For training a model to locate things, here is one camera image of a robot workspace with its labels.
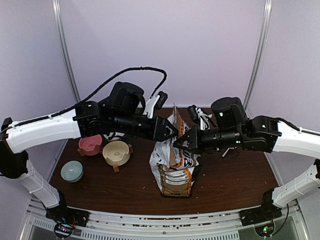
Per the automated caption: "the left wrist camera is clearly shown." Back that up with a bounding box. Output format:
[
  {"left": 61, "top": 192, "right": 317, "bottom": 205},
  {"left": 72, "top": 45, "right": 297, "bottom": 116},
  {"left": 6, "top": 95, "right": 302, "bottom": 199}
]
[{"left": 143, "top": 91, "right": 168, "bottom": 119}]

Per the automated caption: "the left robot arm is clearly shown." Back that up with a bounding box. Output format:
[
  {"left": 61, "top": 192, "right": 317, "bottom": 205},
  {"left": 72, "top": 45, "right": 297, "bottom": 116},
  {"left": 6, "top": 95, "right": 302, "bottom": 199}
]
[{"left": 0, "top": 82, "right": 178, "bottom": 222}]

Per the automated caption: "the right metal frame post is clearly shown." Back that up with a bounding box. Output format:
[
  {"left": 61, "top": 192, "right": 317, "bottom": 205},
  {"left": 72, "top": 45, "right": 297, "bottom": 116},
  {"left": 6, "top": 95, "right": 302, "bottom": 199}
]
[{"left": 244, "top": 0, "right": 273, "bottom": 111}]

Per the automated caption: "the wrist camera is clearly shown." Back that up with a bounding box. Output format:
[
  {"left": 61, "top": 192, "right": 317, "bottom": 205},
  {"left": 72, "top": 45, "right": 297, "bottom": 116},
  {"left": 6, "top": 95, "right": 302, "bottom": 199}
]
[
  {"left": 187, "top": 105, "right": 216, "bottom": 131},
  {"left": 143, "top": 91, "right": 168, "bottom": 119}
]

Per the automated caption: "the pet food bag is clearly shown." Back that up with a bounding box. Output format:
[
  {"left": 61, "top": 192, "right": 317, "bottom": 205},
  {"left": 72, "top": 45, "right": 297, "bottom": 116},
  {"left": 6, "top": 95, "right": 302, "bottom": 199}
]
[{"left": 149, "top": 106, "right": 202, "bottom": 198}]

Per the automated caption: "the left metal frame post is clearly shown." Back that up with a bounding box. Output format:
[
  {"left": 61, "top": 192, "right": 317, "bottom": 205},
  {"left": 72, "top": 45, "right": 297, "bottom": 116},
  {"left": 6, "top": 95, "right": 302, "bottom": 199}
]
[{"left": 52, "top": 0, "right": 81, "bottom": 103}]

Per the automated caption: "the white ceramic bowl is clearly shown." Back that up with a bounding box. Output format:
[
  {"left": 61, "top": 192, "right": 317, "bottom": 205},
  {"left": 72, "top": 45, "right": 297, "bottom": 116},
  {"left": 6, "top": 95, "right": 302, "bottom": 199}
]
[{"left": 103, "top": 132, "right": 125, "bottom": 142}]

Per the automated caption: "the light blue ceramic bowl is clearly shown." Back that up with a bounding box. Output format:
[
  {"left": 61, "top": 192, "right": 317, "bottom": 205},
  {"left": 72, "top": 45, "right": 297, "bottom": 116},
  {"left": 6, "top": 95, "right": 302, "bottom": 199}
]
[{"left": 60, "top": 160, "right": 84, "bottom": 183}]

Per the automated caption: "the cream pet bowl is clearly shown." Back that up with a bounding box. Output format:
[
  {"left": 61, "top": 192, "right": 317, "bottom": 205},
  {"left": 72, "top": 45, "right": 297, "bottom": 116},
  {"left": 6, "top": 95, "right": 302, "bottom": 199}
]
[{"left": 102, "top": 140, "right": 133, "bottom": 173}]

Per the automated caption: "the metal frame post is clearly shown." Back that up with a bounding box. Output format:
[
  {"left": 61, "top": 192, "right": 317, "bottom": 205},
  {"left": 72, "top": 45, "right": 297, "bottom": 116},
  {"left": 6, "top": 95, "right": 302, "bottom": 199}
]
[
  {"left": 52, "top": 0, "right": 81, "bottom": 103},
  {"left": 244, "top": 0, "right": 273, "bottom": 111}
]

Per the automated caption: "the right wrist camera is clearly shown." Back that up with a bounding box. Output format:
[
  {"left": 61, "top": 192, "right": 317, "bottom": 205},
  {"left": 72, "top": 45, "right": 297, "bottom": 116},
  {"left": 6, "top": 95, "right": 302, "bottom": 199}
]
[{"left": 187, "top": 105, "right": 216, "bottom": 131}]

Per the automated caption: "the front aluminium rail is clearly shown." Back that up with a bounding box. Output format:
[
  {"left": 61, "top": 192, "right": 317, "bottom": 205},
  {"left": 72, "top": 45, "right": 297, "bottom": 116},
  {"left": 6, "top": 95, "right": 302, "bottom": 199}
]
[{"left": 19, "top": 199, "right": 310, "bottom": 240}]

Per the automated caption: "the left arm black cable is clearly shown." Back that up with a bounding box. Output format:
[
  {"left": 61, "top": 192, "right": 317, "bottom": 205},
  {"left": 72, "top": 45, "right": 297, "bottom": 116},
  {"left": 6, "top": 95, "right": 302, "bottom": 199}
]
[{"left": 9, "top": 66, "right": 168, "bottom": 126}]

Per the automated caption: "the metal food scoop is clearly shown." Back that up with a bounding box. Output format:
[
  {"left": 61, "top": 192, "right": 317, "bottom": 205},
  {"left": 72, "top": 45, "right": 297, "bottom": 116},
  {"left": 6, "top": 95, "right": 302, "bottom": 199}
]
[{"left": 221, "top": 147, "right": 237, "bottom": 159}]

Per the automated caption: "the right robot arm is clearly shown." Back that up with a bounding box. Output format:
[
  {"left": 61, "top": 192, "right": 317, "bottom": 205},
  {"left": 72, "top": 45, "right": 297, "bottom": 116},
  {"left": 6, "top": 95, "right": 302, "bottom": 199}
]
[{"left": 173, "top": 97, "right": 320, "bottom": 221}]

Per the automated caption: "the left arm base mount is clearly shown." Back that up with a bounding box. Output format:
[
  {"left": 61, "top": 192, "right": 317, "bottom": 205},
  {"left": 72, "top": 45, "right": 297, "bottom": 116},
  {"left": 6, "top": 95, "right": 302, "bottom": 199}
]
[{"left": 44, "top": 190, "right": 90, "bottom": 240}]

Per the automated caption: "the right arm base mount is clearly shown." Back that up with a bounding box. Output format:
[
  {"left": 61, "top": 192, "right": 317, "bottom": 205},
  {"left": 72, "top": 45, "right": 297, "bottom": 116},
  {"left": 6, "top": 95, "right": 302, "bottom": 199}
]
[{"left": 239, "top": 189, "right": 282, "bottom": 239}]

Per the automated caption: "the pink pet bowl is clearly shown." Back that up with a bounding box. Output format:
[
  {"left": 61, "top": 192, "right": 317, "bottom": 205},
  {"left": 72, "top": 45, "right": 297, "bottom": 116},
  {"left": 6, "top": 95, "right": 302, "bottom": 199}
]
[{"left": 77, "top": 134, "right": 103, "bottom": 156}]

